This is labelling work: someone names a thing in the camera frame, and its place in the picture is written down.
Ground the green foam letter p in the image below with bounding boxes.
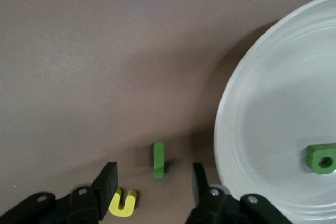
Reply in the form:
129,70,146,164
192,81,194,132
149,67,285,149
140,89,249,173
305,142,336,175

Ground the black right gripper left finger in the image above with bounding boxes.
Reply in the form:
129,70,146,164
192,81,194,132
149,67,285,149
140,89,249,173
0,161,119,224

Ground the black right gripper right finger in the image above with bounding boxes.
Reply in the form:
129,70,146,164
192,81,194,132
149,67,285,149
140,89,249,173
185,163,292,224

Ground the yellow foam letter u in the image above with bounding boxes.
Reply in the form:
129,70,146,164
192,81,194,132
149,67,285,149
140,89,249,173
108,187,139,217

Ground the green foam letter i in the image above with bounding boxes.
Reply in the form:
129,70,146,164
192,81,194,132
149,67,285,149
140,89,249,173
153,140,166,179

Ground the beige plate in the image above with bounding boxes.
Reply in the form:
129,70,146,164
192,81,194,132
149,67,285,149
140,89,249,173
214,0,336,224

